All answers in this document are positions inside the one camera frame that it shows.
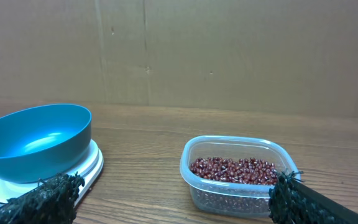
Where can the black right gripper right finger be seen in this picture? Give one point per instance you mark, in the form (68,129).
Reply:
(292,202)

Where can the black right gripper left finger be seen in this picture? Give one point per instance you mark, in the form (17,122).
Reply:
(52,201)

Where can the white digital kitchen scale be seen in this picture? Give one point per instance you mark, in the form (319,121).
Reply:
(88,167)

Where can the teal blue bowl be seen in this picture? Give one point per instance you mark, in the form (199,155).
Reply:
(39,142)

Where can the red adzuki beans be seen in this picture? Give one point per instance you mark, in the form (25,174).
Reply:
(244,171)

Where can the clear plastic food container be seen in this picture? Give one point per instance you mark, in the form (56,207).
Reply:
(226,198)

